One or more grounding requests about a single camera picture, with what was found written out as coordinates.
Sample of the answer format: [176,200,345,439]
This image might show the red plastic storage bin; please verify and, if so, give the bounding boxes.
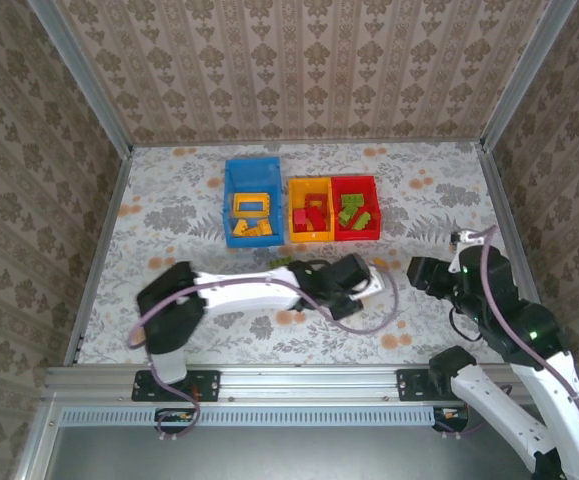
[330,174,383,243]

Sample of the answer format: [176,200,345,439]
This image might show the yellow plastic storage bin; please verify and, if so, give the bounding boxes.
[286,176,334,245]

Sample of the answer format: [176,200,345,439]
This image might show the blue plastic storage bin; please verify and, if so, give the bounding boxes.
[223,156,286,250]

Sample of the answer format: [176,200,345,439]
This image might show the grey metal panel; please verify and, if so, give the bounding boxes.
[43,424,535,480]

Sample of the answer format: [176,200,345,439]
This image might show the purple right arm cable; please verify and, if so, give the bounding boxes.
[438,224,579,461]

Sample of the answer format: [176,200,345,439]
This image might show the thin black right gripper cable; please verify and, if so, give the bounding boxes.
[449,304,485,344]

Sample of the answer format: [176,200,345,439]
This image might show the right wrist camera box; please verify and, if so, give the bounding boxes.
[448,228,485,274]

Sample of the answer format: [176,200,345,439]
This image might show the red lego window frame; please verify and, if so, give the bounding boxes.
[303,193,331,216]

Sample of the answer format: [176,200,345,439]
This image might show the aluminium side rail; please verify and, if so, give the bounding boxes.
[474,142,540,301]
[63,147,135,366]

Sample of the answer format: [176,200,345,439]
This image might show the aluminium front rail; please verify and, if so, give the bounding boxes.
[43,363,530,404]

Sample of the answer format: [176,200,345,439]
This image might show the yellow lego window frame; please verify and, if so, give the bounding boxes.
[232,191,274,220]

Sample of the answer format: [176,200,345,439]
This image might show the black connector with wires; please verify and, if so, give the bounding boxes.
[432,405,470,432]
[154,407,201,435]

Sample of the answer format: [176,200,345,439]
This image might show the grey slotted cable duct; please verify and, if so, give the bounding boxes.
[58,404,445,429]

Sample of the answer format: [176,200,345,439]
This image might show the aluminium back rail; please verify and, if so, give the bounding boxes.
[131,139,481,149]

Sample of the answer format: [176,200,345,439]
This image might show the aluminium corner post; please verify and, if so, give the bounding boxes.
[479,0,579,153]
[27,0,134,154]

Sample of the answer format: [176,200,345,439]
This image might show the aluminium front post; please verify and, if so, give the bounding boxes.
[11,399,65,480]

